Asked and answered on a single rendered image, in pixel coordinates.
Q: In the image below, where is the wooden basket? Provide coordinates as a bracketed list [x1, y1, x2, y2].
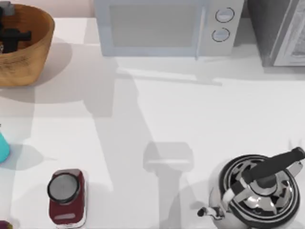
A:
[0, 4, 55, 87]

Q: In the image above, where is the pale grey rounded box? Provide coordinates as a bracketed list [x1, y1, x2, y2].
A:
[1, 0, 15, 15]

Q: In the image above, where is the teal cup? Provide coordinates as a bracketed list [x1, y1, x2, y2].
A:
[0, 130, 11, 164]

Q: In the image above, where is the pale microwave oven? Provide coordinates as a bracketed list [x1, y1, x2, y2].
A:
[93, 0, 244, 61]

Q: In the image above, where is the dark red kitchen scale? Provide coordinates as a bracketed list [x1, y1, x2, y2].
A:
[47, 168, 88, 228]

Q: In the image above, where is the microwave knob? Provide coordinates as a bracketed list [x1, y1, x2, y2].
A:
[214, 6, 235, 23]
[211, 27, 231, 43]

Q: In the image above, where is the grey cabinet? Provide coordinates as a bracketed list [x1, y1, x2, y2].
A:
[246, 0, 305, 68]

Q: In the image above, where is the pale grey cabinet door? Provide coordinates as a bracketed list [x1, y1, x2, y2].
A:
[271, 0, 305, 67]

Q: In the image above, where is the microwave door handle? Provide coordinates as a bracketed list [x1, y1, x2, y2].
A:
[194, 5, 207, 61]

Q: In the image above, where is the silver kettle with black handle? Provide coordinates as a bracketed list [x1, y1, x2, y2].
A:
[197, 146, 305, 229]

